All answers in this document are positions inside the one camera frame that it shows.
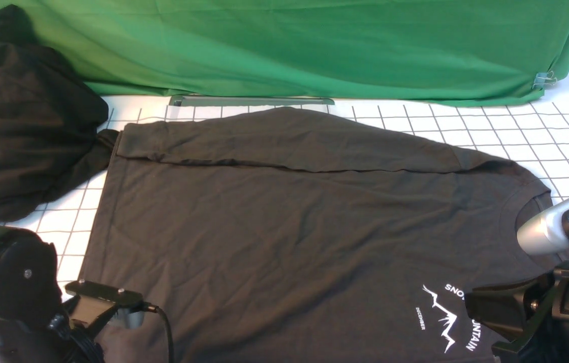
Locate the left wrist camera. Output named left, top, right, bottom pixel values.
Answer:
left=65, top=280, right=145, bottom=329

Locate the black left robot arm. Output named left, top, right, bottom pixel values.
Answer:
left=0, top=226, right=105, bottom=362

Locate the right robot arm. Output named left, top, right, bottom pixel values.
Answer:
left=465, top=261, right=569, bottom=362

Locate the gray metal bar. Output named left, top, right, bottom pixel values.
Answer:
left=168, top=95, right=335, bottom=106

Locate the black crumpled cloth pile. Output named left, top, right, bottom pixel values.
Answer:
left=0, top=5, right=118, bottom=223

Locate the silver binder clip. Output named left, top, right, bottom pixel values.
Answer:
left=532, top=71, right=558, bottom=90

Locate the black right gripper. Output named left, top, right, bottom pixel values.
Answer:
left=465, top=274, right=564, bottom=362

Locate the gray long sleeve shirt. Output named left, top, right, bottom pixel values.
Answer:
left=81, top=107, right=569, bottom=362

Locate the green backdrop cloth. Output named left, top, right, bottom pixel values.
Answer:
left=0, top=1, right=569, bottom=106

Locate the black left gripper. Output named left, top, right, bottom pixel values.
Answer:
left=0, top=295, right=118, bottom=362

